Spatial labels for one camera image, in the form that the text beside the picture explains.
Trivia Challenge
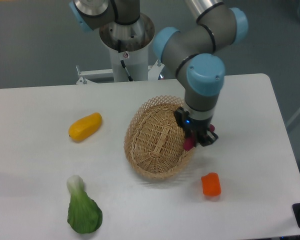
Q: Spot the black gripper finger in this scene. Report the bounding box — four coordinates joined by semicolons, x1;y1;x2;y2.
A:
173;107;190;133
196;130;219;147

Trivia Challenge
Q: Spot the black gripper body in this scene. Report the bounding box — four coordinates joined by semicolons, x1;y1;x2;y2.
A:
188;113;211;132

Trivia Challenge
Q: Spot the purple sweet potato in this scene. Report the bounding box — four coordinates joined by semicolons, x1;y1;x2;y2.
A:
183;124;215;151

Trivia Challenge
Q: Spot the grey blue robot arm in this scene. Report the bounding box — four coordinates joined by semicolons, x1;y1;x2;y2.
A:
69;0;249;150

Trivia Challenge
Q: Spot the woven wicker basket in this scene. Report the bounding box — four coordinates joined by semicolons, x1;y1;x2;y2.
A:
124;95;195;180

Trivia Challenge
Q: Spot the yellow mango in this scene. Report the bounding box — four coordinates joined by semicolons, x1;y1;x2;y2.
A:
68;112;103;142

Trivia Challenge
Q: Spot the green bok choy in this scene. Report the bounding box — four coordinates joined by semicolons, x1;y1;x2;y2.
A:
66;175;103;234

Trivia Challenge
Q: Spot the black cable on pedestal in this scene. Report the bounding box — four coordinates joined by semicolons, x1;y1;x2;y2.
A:
117;39;135;82

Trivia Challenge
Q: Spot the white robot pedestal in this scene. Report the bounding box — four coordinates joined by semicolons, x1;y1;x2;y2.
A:
99;13;156;83

